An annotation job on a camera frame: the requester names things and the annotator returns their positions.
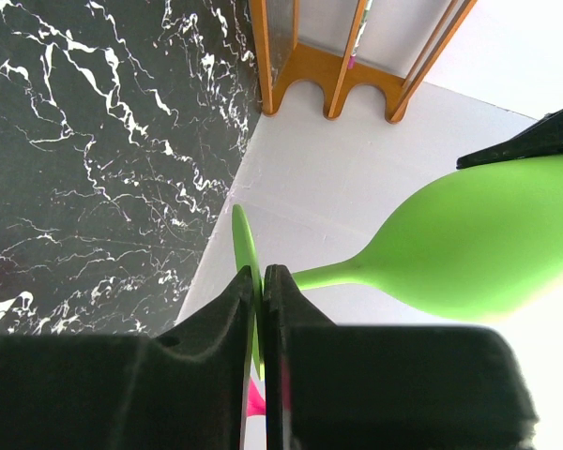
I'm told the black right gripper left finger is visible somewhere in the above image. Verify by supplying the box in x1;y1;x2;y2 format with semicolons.
0;268;254;449

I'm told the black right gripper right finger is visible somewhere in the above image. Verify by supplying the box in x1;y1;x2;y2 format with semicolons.
264;264;538;449

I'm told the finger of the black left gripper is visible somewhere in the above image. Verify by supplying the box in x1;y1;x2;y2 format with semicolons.
456;109;563;170

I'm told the green wine glass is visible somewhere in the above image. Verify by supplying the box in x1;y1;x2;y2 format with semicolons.
231;153;563;381

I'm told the pink wine glass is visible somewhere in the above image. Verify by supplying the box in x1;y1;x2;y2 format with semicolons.
246;369;291;417

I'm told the pink capped marker pen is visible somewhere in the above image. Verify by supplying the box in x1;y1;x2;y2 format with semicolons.
347;0;373;69

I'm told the wooden tiered shelf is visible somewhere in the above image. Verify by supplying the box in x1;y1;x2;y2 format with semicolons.
249;1;476;124

